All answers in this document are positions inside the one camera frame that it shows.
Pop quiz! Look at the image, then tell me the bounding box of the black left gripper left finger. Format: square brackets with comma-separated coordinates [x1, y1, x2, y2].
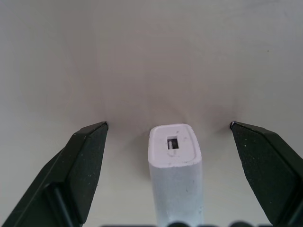
[0, 121, 109, 227]

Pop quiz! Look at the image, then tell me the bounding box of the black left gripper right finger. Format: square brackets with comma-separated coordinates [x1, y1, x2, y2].
[230, 121, 303, 227]

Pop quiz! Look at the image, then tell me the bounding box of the white USB charger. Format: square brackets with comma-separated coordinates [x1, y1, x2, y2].
[147, 122, 205, 227]

